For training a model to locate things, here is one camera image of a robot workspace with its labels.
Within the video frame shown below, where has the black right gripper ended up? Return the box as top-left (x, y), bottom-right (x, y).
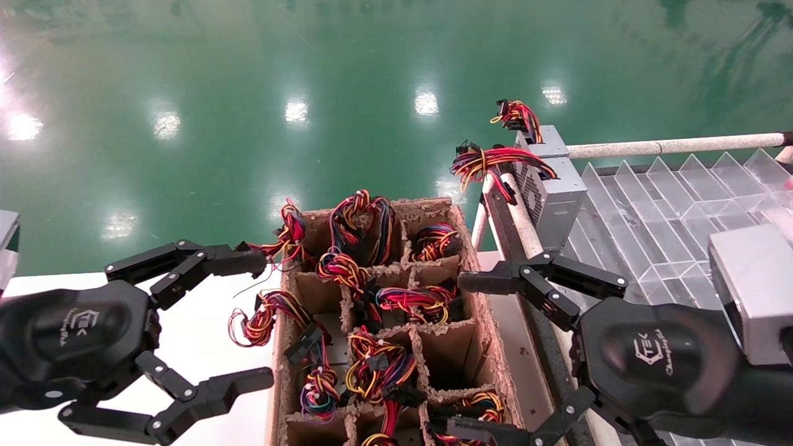
top-left (445, 251), bottom-right (745, 446)

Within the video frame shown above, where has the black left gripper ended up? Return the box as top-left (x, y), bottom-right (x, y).
top-left (0, 240), bottom-right (274, 445)

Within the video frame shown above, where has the brown cardboard divider box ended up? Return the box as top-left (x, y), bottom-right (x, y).
top-left (268, 197), bottom-right (521, 446)

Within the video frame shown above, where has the grey power supply with wires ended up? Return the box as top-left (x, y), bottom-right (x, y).
top-left (451, 142), bottom-right (587, 235)
top-left (489, 99), bottom-right (569, 159)

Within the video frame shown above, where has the long white rack pipe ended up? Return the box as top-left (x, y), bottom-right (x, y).
top-left (569, 132), bottom-right (793, 160)
top-left (499, 172), bottom-right (620, 446)

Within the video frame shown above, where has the transparent acrylic divider tray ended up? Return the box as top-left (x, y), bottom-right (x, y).
top-left (561, 149), bottom-right (793, 446)

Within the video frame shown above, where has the colourful power supply wire bundle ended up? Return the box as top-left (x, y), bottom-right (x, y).
top-left (248, 198), bottom-right (307, 273)
top-left (344, 328), bottom-right (425, 408)
top-left (228, 290), bottom-right (332, 366)
top-left (410, 222), bottom-right (463, 262)
top-left (427, 390), bottom-right (506, 446)
top-left (316, 251), bottom-right (372, 297)
top-left (328, 189), bottom-right (397, 267)
top-left (297, 365), bottom-right (341, 427)
top-left (366, 282), bottom-right (462, 328)
top-left (359, 400), bottom-right (403, 446)

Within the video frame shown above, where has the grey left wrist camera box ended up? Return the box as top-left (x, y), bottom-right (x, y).
top-left (0, 209), bottom-right (20, 292)

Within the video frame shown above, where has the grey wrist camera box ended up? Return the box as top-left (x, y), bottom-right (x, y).
top-left (708, 223), bottom-right (793, 366)
top-left (0, 209), bottom-right (20, 292)

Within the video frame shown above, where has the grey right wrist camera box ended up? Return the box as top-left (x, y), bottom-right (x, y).
top-left (708, 223), bottom-right (793, 366)

